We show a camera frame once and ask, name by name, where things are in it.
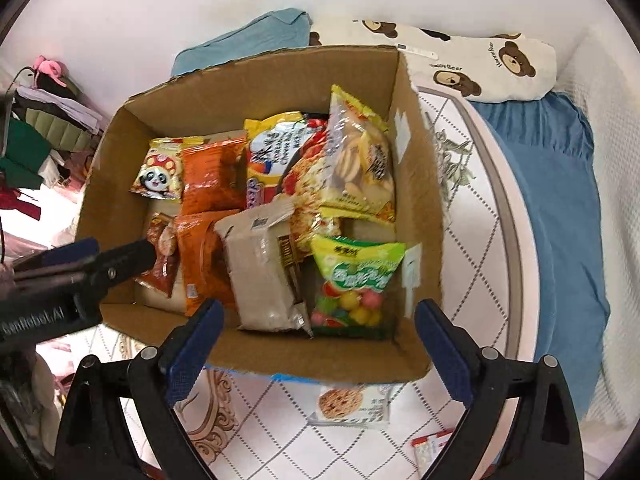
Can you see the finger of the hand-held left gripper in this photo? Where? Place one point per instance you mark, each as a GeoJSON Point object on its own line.
{"type": "Point", "coordinates": [125, 262]}
{"type": "Point", "coordinates": [75, 250]}

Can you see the white quilted blanket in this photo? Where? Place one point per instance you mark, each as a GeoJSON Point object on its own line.
{"type": "Point", "coordinates": [610, 160]}

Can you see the bear print pillow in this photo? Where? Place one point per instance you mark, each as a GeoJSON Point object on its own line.
{"type": "Point", "coordinates": [480, 60]}

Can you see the yellow panda snack packet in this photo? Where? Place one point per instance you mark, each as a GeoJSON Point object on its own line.
{"type": "Point", "coordinates": [157, 172]}

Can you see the green candy ball packet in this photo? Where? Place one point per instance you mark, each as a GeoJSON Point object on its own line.
{"type": "Point", "coordinates": [355, 280]}

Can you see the dark red snack packet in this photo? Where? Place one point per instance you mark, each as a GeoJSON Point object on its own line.
{"type": "Point", "coordinates": [162, 255]}

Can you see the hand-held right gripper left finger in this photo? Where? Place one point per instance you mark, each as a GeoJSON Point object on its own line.
{"type": "Point", "coordinates": [192, 352]}

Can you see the blue bed sheet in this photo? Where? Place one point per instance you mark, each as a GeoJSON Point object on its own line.
{"type": "Point", "coordinates": [560, 240]}

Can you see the orange snack packet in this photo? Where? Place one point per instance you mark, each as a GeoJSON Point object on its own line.
{"type": "Point", "coordinates": [212, 177]}
{"type": "Point", "coordinates": [205, 265]}

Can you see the yellow round biscuit packet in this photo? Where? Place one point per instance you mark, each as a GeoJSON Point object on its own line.
{"type": "Point", "coordinates": [360, 160]}

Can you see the light blue folded cloth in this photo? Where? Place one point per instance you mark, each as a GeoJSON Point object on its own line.
{"type": "Point", "coordinates": [240, 45]}

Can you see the olive puffer vest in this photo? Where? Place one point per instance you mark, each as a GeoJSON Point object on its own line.
{"type": "Point", "coordinates": [62, 127]}

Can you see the diamond floral printed mat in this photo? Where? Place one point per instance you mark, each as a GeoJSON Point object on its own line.
{"type": "Point", "coordinates": [480, 270]}

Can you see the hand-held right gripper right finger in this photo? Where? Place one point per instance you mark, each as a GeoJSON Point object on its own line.
{"type": "Point", "coordinates": [442, 352]}

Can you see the dark red garment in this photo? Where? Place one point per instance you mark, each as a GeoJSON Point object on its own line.
{"type": "Point", "coordinates": [17, 202]}

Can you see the instant noodle packet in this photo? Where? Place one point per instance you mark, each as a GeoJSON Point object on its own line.
{"type": "Point", "coordinates": [290, 160]}

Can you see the white chip cookie packet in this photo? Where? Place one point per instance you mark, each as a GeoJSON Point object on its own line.
{"type": "Point", "coordinates": [347, 405]}

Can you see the pink plush toy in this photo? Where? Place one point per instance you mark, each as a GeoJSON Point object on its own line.
{"type": "Point", "coordinates": [47, 67]}

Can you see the printed cardboard box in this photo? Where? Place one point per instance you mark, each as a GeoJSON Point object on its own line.
{"type": "Point", "coordinates": [210, 90]}

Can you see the beige clear bread packet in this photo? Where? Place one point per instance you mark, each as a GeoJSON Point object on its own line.
{"type": "Point", "coordinates": [262, 275]}

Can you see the white thermometer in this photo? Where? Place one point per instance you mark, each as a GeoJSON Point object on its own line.
{"type": "Point", "coordinates": [417, 52]}

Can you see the green jacket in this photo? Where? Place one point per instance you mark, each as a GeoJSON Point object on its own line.
{"type": "Point", "coordinates": [22, 152]}

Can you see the red white sachet strip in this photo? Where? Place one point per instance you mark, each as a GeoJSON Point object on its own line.
{"type": "Point", "coordinates": [432, 442]}

